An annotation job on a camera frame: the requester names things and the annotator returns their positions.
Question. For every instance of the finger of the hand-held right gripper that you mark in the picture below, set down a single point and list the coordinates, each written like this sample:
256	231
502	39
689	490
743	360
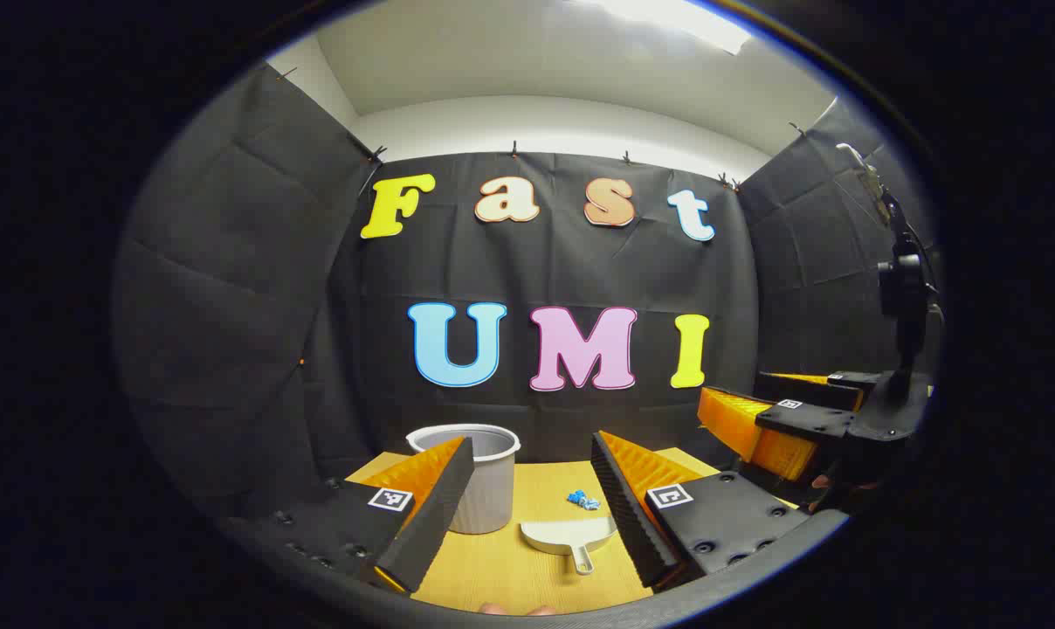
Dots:
807	421
807	390

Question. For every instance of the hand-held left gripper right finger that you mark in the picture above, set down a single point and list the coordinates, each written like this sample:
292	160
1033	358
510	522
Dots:
628	515

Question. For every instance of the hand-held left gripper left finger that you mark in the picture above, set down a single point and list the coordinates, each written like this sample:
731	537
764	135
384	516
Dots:
431	515

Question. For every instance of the blue paper trash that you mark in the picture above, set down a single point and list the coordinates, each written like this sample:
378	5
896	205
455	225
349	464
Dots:
582	500

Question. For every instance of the white ribbed garbage bin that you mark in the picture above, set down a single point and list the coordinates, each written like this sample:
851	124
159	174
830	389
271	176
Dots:
493	489

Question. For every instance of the small grey dustpan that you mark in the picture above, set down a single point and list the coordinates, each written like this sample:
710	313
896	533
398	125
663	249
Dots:
562	535

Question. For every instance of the wooden desktop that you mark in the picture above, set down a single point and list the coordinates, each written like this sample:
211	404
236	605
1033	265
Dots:
545	485

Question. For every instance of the row of black cloth clips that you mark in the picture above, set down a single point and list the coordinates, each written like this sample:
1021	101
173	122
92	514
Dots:
514	148

